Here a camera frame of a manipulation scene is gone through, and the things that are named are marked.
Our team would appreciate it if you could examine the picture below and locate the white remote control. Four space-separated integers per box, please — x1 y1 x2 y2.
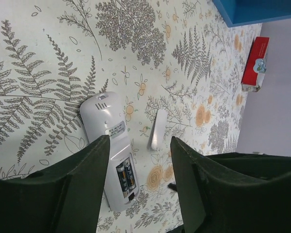
80 92 140 212

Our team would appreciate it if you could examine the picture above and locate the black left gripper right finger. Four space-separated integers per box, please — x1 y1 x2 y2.
170 137 291 233

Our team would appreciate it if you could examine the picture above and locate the blue wooden shelf unit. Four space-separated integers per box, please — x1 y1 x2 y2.
212 0 291 28

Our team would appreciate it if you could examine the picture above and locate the white battery cover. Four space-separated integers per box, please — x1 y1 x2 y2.
148 109 168 150

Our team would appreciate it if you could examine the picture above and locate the black remote control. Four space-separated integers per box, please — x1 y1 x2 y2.
168 183 177 192

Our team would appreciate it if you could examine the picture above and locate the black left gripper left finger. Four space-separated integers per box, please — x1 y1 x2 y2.
0 135 110 233

